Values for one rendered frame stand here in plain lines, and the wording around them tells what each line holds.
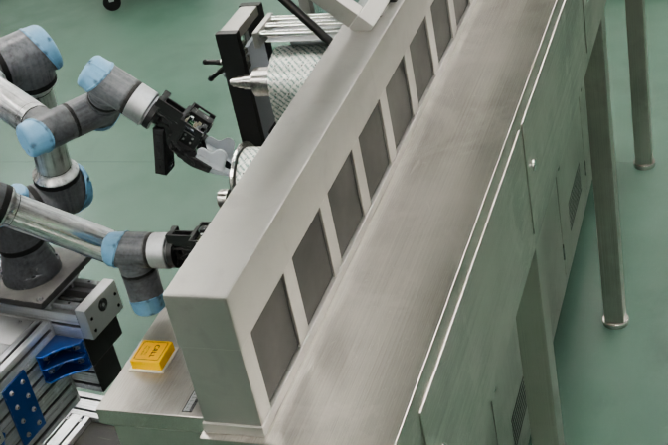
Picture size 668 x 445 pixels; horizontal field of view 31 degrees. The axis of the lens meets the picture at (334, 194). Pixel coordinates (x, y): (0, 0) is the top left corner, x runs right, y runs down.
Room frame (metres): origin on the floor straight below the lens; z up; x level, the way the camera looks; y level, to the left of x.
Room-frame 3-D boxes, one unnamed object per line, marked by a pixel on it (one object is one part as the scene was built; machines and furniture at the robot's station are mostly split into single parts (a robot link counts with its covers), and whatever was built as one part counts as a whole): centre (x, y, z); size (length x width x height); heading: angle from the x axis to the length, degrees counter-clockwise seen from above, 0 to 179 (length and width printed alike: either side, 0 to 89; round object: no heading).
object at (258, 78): (2.35, 0.08, 1.34); 0.06 x 0.06 x 0.06; 66
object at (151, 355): (2.06, 0.44, 0.91); 0.07 x 0.07 x 0.02; 66
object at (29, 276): (2.64, 0.79, 0.87); 0.15 x 0.15 x 0.10
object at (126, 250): (2.17, 0.44, 1.11); 0.11 x 0.08 x 0.09; 66
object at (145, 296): (2.19, 0.44, 1.01); 0.11 x 0.08 x 0.11; 8
